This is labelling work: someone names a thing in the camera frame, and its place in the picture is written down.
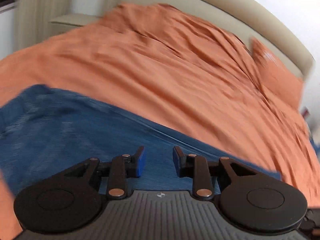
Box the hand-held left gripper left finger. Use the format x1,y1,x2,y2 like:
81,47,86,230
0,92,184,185
64,145,147,201

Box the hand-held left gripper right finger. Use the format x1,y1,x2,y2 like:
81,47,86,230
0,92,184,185
173,145,254,201

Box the blue denim pants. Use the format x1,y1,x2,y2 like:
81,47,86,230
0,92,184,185
0,84,282,200

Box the orange duvet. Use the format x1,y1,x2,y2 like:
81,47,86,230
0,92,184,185
0,3,320,240

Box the orange pillow with flower embroidery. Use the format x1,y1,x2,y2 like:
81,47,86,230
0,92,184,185
252,38,305,106

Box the beige nightstand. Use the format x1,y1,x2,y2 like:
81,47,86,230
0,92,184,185
48,14,102,28

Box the beige upholstered bed headboard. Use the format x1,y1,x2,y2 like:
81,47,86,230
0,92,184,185
114,0,316,83

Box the beige pleated curtain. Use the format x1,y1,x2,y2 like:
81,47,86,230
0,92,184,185
14,0,73,49

